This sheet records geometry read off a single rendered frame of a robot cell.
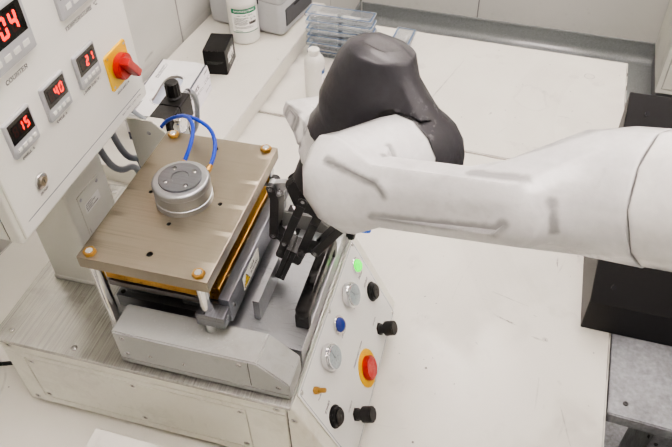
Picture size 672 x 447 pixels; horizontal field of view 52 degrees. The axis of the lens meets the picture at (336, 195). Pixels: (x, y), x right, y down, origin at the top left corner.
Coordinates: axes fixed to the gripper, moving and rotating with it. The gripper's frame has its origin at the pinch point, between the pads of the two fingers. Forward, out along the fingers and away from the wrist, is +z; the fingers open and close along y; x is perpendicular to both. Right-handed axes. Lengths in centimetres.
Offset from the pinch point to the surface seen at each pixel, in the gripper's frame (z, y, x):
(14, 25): -25.5, -37.4, -5.9
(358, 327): 14.0, 15.1, 3.7
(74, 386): 28.0, -21.9, -17.2
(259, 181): -6.2, -8.1, 5.6
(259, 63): 34, -26, 82
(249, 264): -0.8, -4.5, -4.4
